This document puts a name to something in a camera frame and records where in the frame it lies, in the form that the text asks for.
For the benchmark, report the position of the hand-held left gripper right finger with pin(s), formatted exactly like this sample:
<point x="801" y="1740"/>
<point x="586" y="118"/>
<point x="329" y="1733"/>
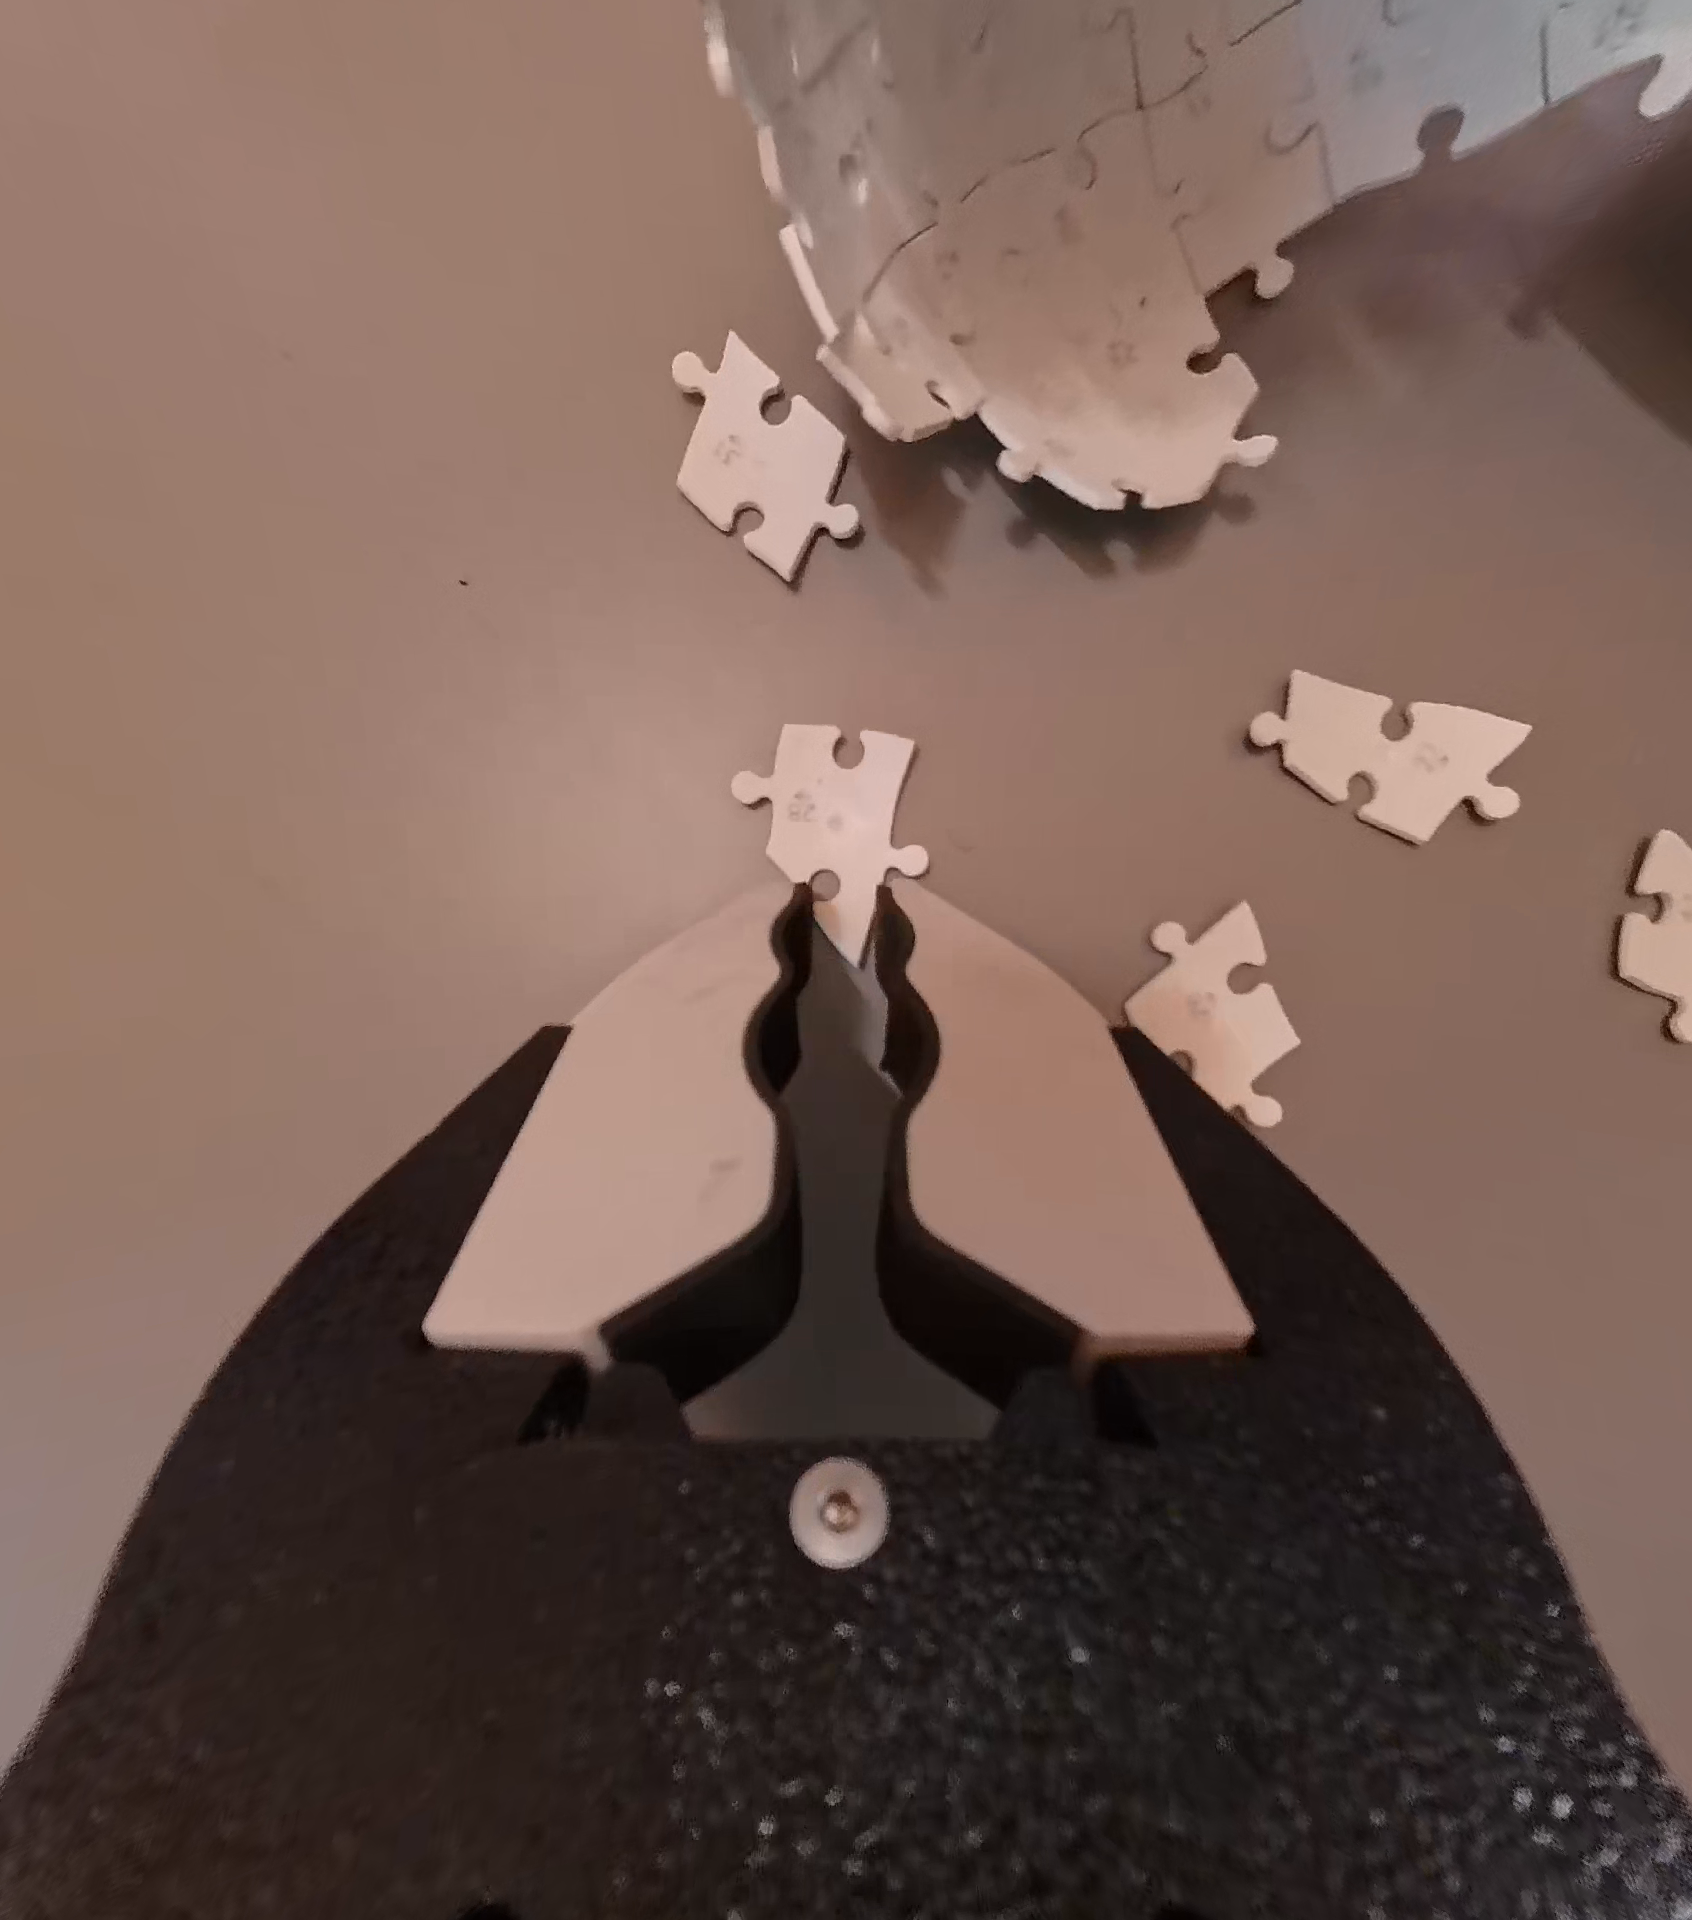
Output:
<point x="1071" y="1185"/>

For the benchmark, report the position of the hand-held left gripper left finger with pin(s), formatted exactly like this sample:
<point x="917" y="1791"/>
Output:
<point x="608" y="1185"/>

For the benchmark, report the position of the partly built puzzle ball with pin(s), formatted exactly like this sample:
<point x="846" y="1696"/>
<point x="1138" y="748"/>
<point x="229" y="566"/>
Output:
<point x="1086" y="225"/>

